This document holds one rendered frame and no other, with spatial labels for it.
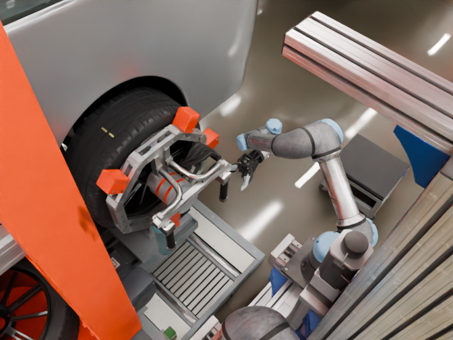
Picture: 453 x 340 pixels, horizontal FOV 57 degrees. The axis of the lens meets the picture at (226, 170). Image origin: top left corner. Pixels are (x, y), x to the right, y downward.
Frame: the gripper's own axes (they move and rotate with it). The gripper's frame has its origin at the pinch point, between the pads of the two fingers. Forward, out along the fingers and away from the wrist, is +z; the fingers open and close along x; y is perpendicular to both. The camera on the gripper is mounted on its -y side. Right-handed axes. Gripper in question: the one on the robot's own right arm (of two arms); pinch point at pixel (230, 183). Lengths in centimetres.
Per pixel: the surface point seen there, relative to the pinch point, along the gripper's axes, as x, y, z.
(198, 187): -2.3, 15.0, 18.5
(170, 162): -18.4, 18.1, 19.1
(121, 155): -29, 29, 35
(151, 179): -24.5, 5.9, 26.0
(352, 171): 30, -49, -85
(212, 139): -20.6, 5.4, -10.0
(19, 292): -57, -56, 97
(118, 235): -47, -61, 40
